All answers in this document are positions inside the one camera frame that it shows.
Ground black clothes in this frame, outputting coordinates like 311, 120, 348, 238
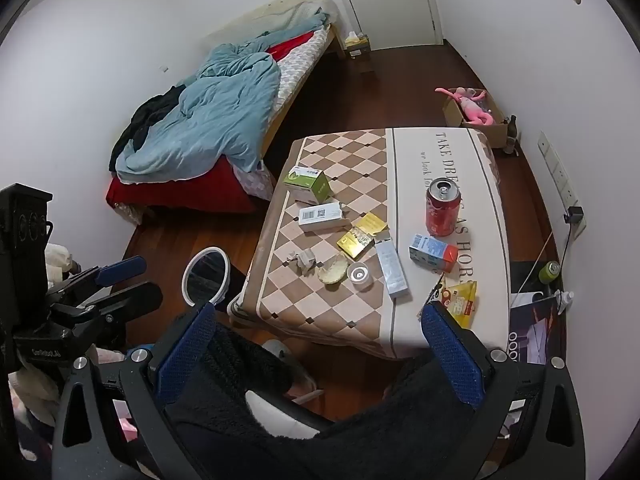
109, 85, 187, 173

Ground checked tablecloth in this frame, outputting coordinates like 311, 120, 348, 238
229, 127, 512, 361

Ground round pale yellow wrapper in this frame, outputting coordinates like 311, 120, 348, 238
317, 255, 349, 286

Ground crumpled grey paper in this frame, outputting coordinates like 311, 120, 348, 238
285, 248, 318, 276

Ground blue and orange carton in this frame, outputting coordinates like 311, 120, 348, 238
409, 234, 460, 274

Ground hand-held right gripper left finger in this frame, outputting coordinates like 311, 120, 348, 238
50, 301, 218, 480

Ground dark printed mat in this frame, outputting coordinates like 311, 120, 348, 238
507, 260, 568, 366

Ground round white mirror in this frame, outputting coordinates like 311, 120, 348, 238
181, 246, 232, 306

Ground white door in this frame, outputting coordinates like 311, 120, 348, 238
325, 0, 443, 51

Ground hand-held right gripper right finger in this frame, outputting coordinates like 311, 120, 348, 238
421, 301, 588, 480

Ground yellow and red packet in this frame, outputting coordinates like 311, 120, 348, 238
440, 280, 478, 330

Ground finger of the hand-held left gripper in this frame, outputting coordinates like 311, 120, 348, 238
47, 256, 147, 306
50, 281, 164, 333

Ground green carton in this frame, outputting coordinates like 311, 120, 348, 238
283, 166, 332, 205

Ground black cable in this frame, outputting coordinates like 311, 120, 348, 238
547, 220, 573, 306

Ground tissue box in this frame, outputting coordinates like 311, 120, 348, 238
344, 31, 372, 58

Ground clear plastic cup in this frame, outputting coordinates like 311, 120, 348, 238
346, 261, 373, 291

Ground wooden bed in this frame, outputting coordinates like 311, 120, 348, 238
105, 0, 346, 221

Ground white patterned mattress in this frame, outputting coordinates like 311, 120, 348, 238
235, 27, 331, 201

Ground long silver carton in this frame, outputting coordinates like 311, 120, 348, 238
375, 240, 412, 300

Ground white power strip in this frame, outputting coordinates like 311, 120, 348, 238
537, 130, 587, 240

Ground light blue duvet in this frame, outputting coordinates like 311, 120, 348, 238
115, 42, 282, 183

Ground person's left forearm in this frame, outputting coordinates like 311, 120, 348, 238
7, 355, 66, 423

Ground white carton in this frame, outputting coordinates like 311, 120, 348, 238
298, 201, 352, 233

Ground cardboard box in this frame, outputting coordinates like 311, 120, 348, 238
442, 89, 511, 150

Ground white slipper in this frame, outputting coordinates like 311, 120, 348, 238
245, 340, 321, 436

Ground white cable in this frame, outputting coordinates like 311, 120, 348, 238
517, 232, 554, 295

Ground red drink can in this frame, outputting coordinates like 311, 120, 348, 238
425, 177, 462, 237

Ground teal blanket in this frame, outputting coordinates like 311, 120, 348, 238
240, 10, 331, 51

